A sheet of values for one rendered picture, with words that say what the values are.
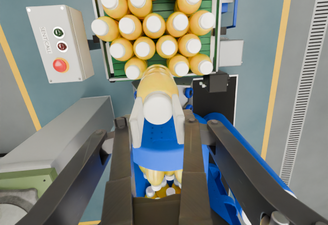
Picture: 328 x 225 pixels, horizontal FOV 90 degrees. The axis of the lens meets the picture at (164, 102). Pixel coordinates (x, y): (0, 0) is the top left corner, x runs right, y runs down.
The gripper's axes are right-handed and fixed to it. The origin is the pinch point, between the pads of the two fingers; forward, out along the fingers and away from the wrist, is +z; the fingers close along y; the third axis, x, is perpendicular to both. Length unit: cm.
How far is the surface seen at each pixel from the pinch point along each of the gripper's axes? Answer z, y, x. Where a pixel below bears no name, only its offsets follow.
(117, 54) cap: 31.2, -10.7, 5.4
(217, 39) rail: 43.8, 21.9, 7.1
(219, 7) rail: 44, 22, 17
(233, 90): 127, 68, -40
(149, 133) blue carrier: 27.9, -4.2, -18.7
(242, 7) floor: 141, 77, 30
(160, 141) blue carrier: 23.8, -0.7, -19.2
